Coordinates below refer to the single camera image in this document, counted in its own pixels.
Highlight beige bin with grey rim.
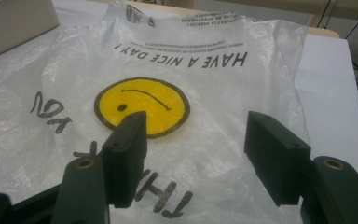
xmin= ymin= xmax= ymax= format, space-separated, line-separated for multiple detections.
xmin=0 ymin=0 xmax=61 ymax=63

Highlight clear smiley-print plastic bag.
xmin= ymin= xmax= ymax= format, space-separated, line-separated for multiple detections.
xmin=0 ymin=0 xmax=312 ymax=224

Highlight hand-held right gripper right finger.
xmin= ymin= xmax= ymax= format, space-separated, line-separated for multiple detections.
xmin=243 ymin=110 xmax=312 ymax=207

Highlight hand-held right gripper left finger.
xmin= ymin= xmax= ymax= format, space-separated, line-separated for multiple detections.
xmin=100 ymin=110 xmax=149 ymax=209

